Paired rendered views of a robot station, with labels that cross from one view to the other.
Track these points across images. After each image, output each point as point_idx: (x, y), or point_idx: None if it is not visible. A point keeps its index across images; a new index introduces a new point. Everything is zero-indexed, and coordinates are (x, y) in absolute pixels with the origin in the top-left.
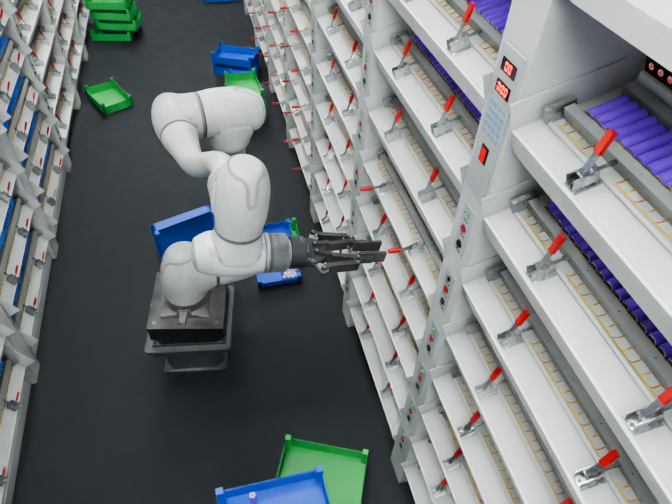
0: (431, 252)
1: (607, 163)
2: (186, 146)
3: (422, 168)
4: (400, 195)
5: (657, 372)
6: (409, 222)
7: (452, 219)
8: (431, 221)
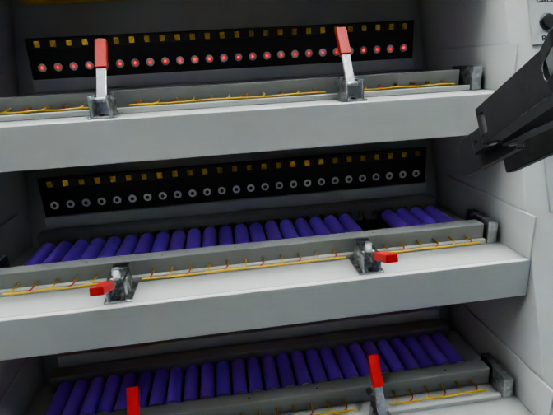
0: (392, 232)
1: None
2: None
3: (262, 98)
4: (186, 255)
5: None
6: (269, 268)
7: (426, 87)
8: (424, 96)
